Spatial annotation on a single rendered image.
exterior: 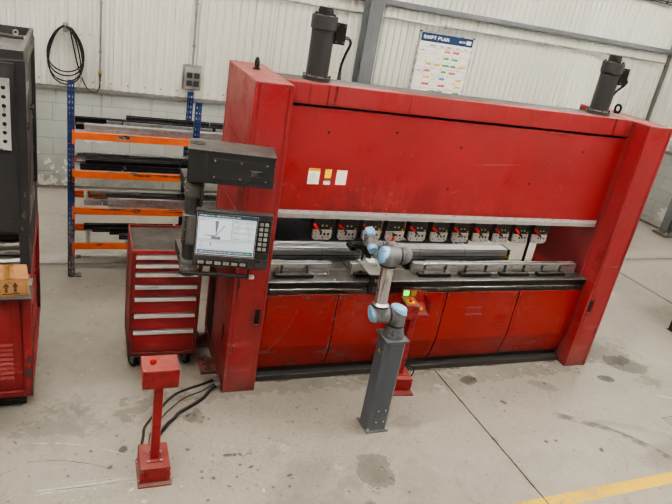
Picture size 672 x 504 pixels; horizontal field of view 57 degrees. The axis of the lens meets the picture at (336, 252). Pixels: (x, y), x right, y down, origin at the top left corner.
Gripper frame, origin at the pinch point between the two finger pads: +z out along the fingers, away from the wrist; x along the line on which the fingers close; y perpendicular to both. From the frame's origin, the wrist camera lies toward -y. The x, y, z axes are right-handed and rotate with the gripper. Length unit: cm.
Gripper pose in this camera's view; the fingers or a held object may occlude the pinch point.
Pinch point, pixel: (364, 259)
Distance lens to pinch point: 471.5
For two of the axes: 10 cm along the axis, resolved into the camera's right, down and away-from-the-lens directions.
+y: 8.2, 4.6, -3.5
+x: 5.8, -6.2, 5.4
